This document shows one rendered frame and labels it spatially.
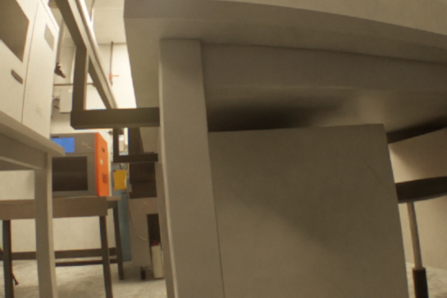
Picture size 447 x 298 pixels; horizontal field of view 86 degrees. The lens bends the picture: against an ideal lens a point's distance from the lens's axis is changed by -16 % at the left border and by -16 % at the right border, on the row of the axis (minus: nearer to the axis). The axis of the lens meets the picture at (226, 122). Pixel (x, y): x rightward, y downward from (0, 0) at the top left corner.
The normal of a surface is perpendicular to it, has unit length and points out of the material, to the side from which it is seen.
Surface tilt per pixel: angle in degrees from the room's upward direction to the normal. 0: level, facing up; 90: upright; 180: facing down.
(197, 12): 90
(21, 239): 90
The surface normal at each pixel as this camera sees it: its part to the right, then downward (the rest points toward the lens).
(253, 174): 0.25, -0.25
